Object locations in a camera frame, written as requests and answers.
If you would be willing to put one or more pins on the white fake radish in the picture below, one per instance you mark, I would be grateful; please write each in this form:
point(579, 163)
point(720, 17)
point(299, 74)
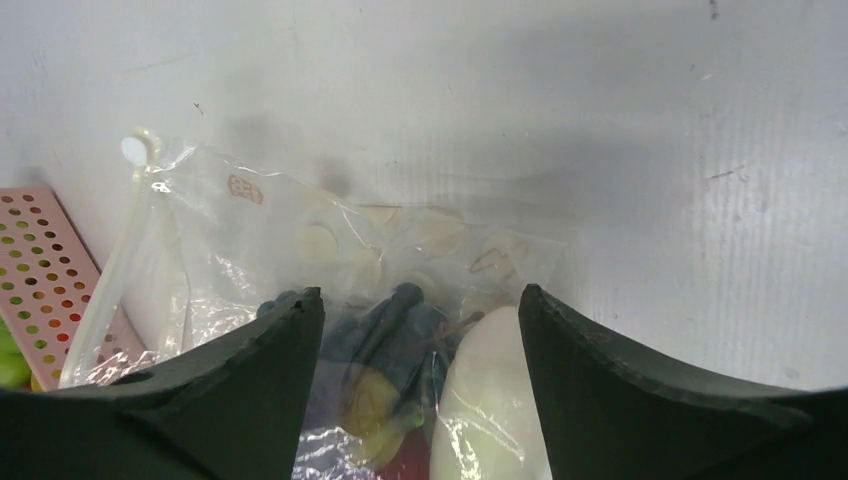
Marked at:
point(487, 424)

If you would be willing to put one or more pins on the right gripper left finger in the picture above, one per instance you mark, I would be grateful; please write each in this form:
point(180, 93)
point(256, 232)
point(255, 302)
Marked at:
point(232, 408)

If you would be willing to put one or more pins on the clear zip top bag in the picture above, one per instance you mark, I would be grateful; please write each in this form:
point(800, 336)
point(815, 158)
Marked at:
point(212, 245)

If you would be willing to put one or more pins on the pink plastic basket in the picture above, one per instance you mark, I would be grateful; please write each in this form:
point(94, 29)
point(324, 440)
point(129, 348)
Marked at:
point(48, 279)

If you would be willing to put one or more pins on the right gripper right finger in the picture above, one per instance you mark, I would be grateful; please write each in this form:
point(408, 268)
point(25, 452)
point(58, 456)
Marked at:
point(613, 408)

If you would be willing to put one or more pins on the large green fake apple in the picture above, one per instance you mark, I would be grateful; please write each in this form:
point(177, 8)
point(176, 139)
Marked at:
point(15, 371)

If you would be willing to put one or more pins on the purple fake eggplant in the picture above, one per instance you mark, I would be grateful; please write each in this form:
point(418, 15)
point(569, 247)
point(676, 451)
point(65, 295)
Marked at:
point(385, 363)

